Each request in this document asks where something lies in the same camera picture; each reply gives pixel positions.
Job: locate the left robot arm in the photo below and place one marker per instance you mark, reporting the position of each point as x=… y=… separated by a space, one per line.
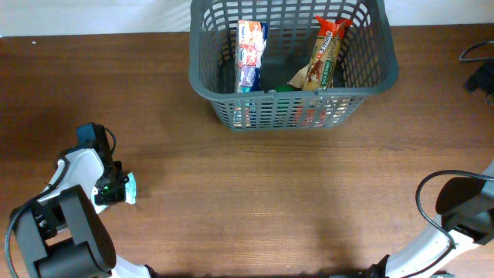
x=59 y=232

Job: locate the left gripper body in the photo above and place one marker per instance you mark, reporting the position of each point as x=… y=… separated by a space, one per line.
x=112 y=186

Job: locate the Kleenex tissue multipack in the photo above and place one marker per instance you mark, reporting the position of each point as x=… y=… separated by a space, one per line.
x=251 y=41

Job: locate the brown paper bag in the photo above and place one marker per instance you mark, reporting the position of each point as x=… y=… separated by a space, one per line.
x=299 y=79

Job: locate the small teal tissue packet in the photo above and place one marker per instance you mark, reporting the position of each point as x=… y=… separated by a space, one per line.
x=131 y=190

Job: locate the green lidded small jar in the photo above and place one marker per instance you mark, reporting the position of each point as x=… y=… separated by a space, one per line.
x=286 y=88

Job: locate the San Remo spaghetti packet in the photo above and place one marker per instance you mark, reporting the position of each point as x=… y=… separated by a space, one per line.
x=322 y=65

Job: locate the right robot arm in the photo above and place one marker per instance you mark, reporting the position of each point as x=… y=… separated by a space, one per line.
x=463 y=222

